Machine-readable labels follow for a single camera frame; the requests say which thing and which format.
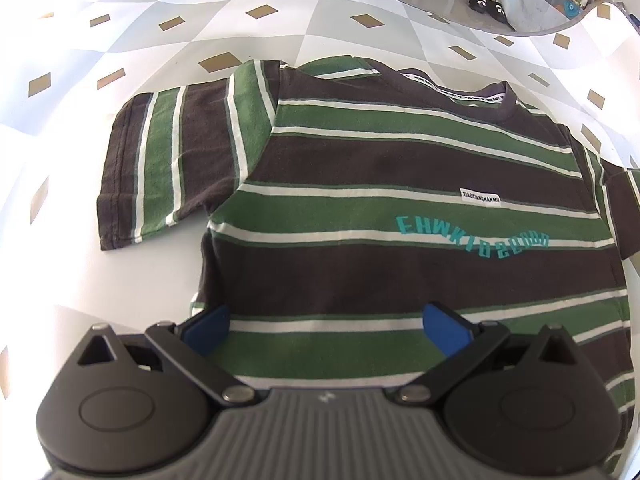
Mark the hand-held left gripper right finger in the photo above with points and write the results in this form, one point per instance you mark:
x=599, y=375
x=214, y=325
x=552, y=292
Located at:
x=445, y=330

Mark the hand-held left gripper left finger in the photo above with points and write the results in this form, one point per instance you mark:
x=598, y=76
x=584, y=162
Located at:
x=207, y=330

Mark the green brown striped T-shirt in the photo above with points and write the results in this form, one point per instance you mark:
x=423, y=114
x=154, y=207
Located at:
x=375, y=170

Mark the grey white checkered tablecloth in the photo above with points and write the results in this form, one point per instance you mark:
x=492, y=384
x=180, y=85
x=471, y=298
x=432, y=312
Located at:
x=150, y=35

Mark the white marble pattern stand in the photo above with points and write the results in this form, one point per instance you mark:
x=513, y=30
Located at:
x=535, y=10

